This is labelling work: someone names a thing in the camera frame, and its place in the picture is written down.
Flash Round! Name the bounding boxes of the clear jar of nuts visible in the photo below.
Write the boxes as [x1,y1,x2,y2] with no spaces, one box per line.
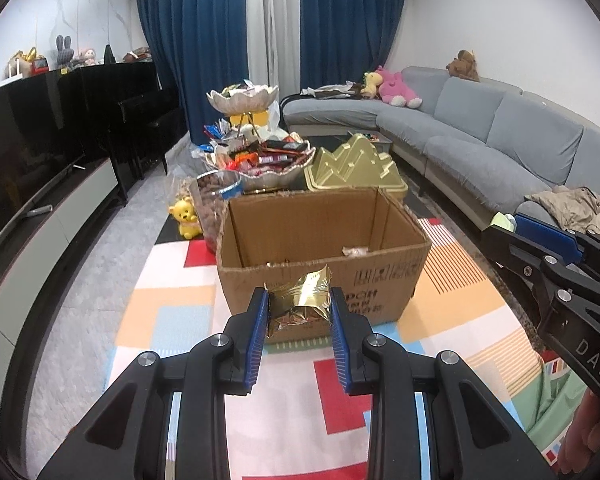
[195,170,244,254]

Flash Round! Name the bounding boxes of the gold foil snack packet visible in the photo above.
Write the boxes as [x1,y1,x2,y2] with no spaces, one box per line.
[266,266,335,340]

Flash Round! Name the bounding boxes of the loose papers on sofa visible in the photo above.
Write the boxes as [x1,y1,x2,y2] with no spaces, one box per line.
[300,81,366,99]

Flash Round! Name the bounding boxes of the yellow plush toy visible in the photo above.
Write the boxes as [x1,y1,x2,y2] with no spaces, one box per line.
[361,71,383,98]

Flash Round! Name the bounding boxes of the gold mountain-shaped box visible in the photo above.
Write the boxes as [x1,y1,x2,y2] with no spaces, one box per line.
[304,132,409,200]

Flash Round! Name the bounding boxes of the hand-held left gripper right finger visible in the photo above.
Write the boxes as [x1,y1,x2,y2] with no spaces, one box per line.
[329,286,561,480]

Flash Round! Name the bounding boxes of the white two-tier shell tray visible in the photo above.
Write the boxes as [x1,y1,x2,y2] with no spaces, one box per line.
[205,80,317,192]

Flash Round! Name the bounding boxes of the person's right hand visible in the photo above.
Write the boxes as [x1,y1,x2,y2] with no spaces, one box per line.
[557,389,600,476]

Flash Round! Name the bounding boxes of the brown cardboard box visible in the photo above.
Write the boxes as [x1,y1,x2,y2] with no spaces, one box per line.
[215,186,433,346]

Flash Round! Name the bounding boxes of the black curved television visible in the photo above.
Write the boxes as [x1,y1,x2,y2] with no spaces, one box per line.
[0,67,88,266]

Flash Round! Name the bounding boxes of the grey rabbit plush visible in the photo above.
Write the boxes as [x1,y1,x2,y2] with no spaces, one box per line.
[55,35,78,68]

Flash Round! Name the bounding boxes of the white and gold ornament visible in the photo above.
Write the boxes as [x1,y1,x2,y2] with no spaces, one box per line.
[7,47,38,79]

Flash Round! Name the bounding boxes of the pink plush toy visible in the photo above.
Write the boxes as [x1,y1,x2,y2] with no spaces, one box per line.
[377,66,423,109]

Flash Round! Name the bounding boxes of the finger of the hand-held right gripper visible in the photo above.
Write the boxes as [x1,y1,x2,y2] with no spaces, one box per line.
[481,226,588,321]
[512,212,600,301]

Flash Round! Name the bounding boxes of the yellow and white bag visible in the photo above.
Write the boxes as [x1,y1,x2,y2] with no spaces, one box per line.
[230,102,283,143]

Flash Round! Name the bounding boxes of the clear cellophane bag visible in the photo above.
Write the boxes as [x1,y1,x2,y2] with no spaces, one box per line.
[167,175,201,211]

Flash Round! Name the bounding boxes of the white sheer curtain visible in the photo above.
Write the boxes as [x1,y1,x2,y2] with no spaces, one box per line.
[245,0,303,106]

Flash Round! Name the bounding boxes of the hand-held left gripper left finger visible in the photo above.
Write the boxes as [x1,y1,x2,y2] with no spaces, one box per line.
[36,285,272,480]

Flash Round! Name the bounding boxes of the pile of assorted snack packets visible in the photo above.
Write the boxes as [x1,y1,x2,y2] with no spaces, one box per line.
[202,120,311,177]

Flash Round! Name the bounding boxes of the brown teddy bear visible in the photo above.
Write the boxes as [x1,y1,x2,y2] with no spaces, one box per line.
[446,50,480,82]

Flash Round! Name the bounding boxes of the grey corner sofa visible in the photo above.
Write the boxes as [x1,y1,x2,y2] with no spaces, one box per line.
[282,65,600,241]

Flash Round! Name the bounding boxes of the blue curtain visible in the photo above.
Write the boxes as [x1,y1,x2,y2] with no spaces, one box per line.
[132,0,248,146]
[300,0,408,97]

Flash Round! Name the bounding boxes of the beige jacket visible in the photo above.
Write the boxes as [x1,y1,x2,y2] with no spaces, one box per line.
[525,185,600,241]

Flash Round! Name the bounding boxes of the pale green candy packet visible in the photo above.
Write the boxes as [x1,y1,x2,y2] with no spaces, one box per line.
[490,211,517,233]

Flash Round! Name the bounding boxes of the grey television cabinet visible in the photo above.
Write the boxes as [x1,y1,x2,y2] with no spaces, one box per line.
[0,155,118,461]

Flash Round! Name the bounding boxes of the black upright piano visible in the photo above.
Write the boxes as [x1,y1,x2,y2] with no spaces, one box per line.
[62,60,190,206]

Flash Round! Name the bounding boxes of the yellow bear figure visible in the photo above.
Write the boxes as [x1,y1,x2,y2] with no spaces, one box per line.
[168,198,204,239]

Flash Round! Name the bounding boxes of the colourful patchwork tablecloth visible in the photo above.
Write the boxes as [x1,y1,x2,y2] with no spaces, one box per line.
[102,215,596,480]

